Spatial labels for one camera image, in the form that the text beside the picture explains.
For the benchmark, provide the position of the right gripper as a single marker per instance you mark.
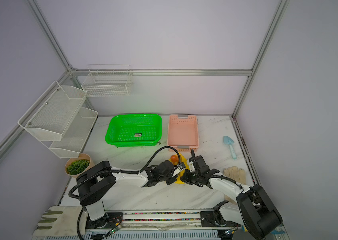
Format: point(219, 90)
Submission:
point(186, 179)

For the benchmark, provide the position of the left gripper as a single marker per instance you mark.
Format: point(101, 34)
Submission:
point(171, 181)

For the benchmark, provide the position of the orange plastic spoon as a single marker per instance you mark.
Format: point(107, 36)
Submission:
point(174, 159)

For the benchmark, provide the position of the yellow paper napkin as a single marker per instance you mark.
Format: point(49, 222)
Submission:
point(185, 161)

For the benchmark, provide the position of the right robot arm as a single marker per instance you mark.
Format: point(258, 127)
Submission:
point(253, 210)

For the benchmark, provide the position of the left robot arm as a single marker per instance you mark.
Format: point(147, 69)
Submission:
point(92, 185)

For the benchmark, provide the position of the beige work glove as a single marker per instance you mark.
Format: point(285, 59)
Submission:
point(237, 174)

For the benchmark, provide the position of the pink plastic basket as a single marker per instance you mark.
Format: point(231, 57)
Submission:
point(183, 133)

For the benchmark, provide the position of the light blue garden trowel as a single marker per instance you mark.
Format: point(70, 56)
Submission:
point(230, 142)

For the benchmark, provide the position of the green plastic basket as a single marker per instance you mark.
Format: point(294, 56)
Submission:
point(134, 130)

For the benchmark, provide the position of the potted green succulent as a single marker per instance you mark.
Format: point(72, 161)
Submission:
point(75, 167)

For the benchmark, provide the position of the green-striped white glove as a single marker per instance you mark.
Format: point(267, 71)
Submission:
point(58, 221)

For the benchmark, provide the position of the white mesh two-tier shelf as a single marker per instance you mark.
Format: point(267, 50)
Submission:
point(60, 121)

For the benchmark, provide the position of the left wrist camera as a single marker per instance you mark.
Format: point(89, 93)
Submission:
point(178, 169)

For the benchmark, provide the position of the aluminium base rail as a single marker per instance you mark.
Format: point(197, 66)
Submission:
point(153, 225)

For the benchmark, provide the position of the white wire basket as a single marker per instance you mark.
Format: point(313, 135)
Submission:
point(108, 81)

